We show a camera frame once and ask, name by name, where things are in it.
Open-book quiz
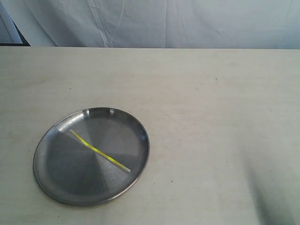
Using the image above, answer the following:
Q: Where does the round stainless steel plate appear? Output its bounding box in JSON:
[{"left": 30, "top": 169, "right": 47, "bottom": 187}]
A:
[{"left": 33, "top": 107, "right": 150, "bottom": 206}]

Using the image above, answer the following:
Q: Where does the thin yellow stick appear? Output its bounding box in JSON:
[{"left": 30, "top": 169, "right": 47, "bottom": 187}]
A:
[{"left": 69, "top": 129, "right": 131, "bottom": 173}]

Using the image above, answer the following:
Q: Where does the dark frame behind table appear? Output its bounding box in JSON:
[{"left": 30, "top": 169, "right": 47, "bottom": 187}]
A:
[{"left": 0, "top": 2, "right": 30, "bottom": 46}]

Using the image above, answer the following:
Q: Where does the white backdrop cloth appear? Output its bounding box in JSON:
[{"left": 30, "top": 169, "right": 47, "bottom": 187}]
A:
[{"left": 0, "top": 0, "right": 300, "bottom": 49}]

